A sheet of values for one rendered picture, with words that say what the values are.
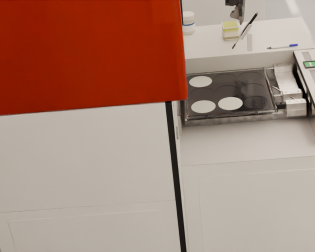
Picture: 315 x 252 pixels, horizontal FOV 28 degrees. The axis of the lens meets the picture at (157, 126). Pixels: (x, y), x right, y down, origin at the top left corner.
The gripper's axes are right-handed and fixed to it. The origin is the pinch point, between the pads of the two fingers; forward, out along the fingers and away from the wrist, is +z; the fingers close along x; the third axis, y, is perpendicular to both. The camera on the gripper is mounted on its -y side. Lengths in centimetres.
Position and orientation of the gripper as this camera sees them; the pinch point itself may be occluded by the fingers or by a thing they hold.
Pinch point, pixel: (242, 22)
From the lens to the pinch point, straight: 293.4
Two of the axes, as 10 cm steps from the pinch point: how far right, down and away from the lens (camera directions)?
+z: 0.6, 9.0, 4.4
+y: -9.6, -0.6, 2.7
